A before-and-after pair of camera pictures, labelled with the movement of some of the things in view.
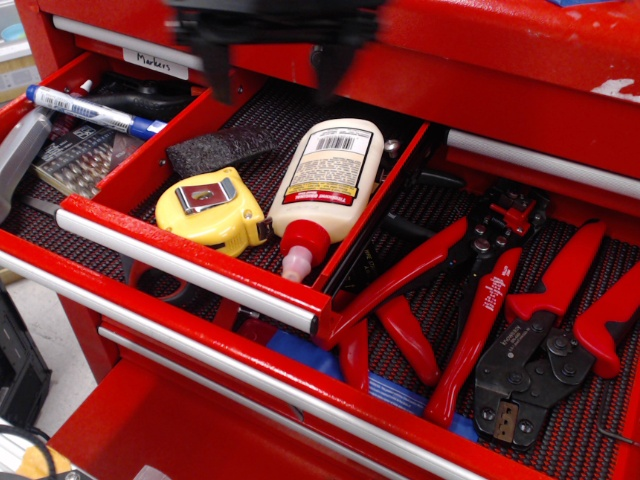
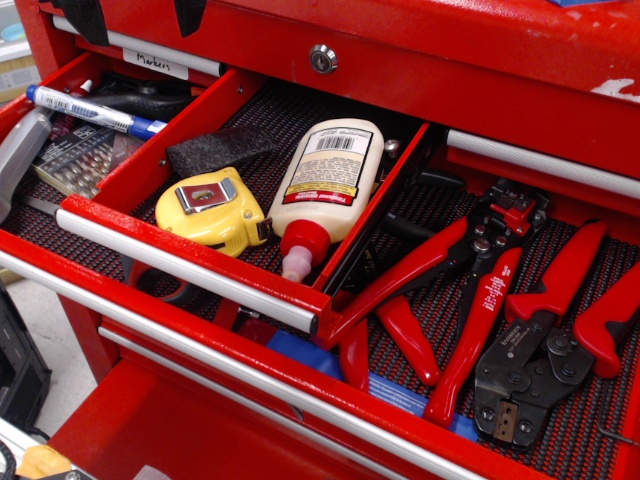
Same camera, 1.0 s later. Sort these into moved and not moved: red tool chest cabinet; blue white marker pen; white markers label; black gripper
Moved: black gripper
Not moved: white markers label; red tool chest cabinet; blue white marker pen
